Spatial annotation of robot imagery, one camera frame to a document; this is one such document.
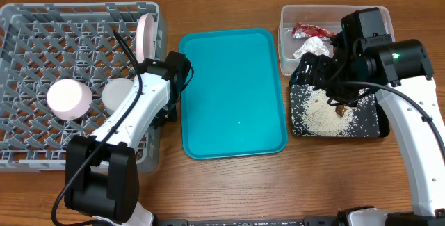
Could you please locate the white tissue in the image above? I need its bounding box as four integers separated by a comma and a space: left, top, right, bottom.
293, 37, 330, 59

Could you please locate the red candy wrapper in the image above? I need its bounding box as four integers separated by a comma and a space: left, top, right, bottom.
292, 22, 335, 40

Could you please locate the white rice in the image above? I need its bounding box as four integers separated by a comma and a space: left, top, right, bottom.
290, 83, 380, 137

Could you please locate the brown food piece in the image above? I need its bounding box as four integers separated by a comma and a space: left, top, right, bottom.
335, 105, 347, 117

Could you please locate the grey round bowl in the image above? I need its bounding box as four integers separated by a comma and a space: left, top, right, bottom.
102, 78, 134, 115

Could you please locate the white round plate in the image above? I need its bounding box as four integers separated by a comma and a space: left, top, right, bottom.
136, 13, 155, 63

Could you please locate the pink bowl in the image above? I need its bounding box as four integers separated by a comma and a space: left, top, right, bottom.
46, 79, 92, 120

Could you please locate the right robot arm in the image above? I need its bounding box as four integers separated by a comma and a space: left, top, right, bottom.
289, 8, 444, 219

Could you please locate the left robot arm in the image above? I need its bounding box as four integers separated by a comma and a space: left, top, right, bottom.
51, 51, 194, 225

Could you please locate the black waste tray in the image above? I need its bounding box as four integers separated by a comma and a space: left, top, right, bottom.
289, 78, 390, 139

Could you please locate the clear plastic bin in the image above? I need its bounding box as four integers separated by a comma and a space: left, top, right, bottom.
277, 4, 396, 77

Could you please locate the teal plastic tray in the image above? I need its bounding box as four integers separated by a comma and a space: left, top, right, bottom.
179, 28, 289, 160

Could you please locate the grey plastic dish rack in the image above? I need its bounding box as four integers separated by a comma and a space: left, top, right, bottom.
1, 1, 168, 172

